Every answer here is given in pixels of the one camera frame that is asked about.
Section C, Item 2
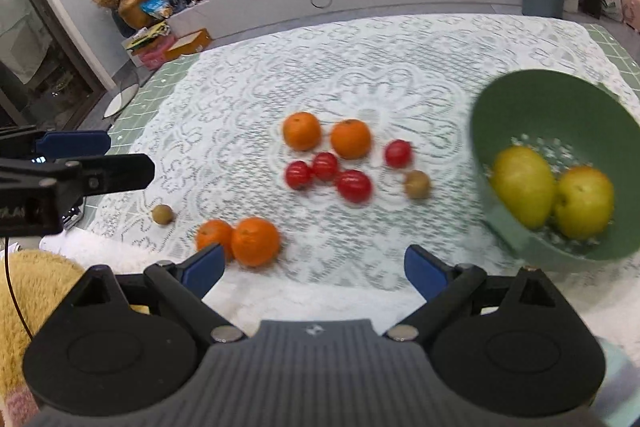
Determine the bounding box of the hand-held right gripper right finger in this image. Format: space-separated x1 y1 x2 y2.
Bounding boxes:
384 245 563 345

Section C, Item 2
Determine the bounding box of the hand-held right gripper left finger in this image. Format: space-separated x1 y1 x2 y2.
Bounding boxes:
72 243 246 347

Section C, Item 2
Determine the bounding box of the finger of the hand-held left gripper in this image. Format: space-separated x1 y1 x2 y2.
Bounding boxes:
0 127 112 158
0 153 156 208

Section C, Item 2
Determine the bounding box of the orange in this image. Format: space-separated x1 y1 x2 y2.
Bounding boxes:
230 216 281 269
330 119 373 160
282 111 322 152
195 219 235 262

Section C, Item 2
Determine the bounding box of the red cherry tomato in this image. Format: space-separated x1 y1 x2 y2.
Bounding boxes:
336 169 373 204
312 152 341 182
384 139 413 169
284 160 314 190

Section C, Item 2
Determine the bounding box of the green colander bowl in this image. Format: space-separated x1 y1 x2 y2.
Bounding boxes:
468 69 640 275

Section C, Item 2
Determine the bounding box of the white round stand base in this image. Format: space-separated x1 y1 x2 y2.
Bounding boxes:
104 72 141 118

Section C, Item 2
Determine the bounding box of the yellow plush cushion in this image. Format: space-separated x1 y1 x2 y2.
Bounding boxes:
0 249 151 403

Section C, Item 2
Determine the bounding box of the green grid mat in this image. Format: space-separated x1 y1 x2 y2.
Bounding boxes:
80 23 640 233

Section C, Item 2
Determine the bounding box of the stack of coloured books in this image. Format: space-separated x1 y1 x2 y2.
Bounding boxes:
125 22 176 70

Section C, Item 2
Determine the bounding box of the yellow-green pear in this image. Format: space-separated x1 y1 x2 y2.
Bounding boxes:
489 145 557 230
552 165 615 240

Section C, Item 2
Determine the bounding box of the golden vase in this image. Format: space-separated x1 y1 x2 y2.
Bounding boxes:
117 0 153 30

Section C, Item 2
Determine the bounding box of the orange cardboard box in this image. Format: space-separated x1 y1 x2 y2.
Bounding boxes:
162 29 213 62

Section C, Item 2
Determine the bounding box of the blue snack packet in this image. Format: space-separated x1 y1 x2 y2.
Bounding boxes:
142 0 173 18

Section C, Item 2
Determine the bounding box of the white lace tablecloth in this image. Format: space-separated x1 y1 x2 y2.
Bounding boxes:
40 14 640 358

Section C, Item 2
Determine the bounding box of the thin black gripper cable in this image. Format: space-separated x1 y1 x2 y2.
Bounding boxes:
5 252 33 340

